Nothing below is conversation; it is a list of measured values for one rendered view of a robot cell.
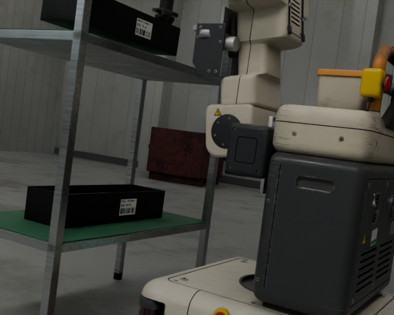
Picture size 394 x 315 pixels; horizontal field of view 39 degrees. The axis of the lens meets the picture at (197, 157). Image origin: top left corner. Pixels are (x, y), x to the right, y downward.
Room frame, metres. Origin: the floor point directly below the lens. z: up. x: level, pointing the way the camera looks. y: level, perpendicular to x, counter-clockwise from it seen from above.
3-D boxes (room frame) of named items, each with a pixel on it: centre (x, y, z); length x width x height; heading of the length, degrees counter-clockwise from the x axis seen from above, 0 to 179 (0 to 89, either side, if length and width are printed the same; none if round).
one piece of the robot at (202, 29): (1.80, -0.06, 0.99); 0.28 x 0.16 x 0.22; 149
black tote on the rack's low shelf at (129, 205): (2.04, 0.33, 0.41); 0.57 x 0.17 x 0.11; 150
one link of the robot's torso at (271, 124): (1.69, -0.14, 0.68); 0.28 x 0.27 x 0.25; 149
